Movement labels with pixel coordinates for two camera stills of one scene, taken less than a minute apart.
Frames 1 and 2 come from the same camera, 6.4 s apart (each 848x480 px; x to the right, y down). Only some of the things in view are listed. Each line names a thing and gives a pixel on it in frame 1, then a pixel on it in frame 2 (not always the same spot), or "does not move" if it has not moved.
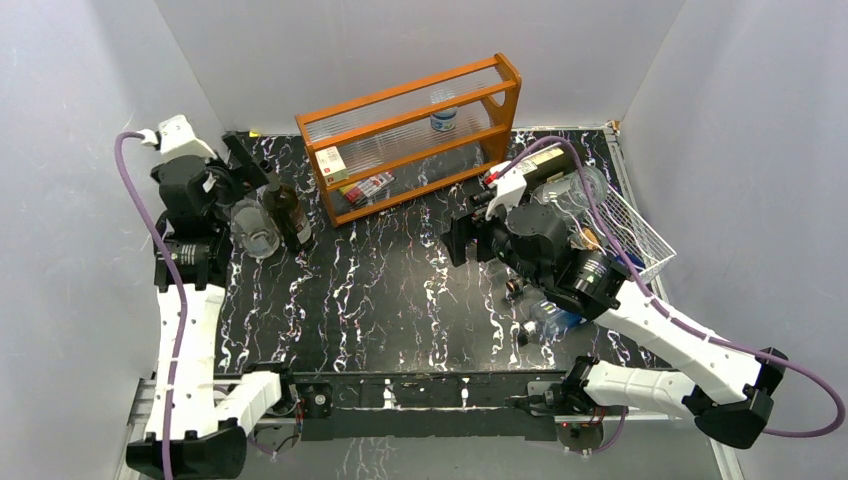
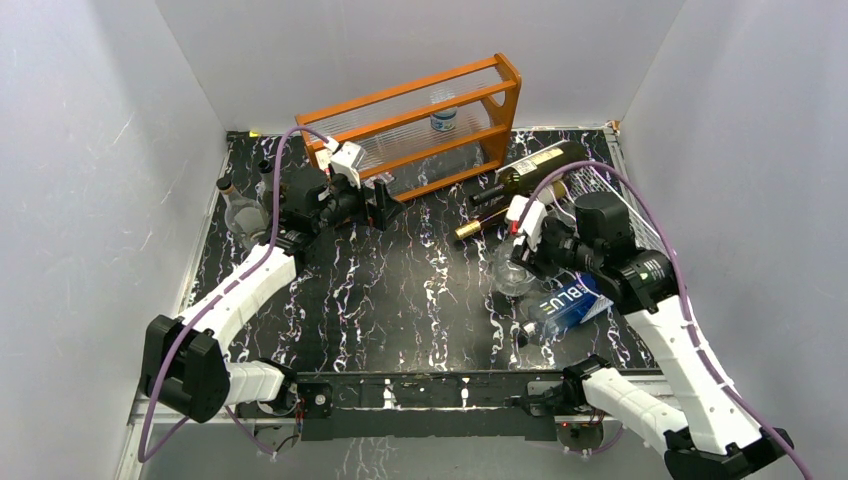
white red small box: (332, 165) does not move
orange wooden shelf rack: (377, 151) does not move
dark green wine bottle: (538, 168) does not move
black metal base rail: (420, 405) does not move
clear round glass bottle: (568, 193) to (512, 278)
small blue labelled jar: (443, 121) does not move
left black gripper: (250, 173) to (385, 208)
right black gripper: (465, 227) to (533, 259)
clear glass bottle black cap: (254, 228) does not move
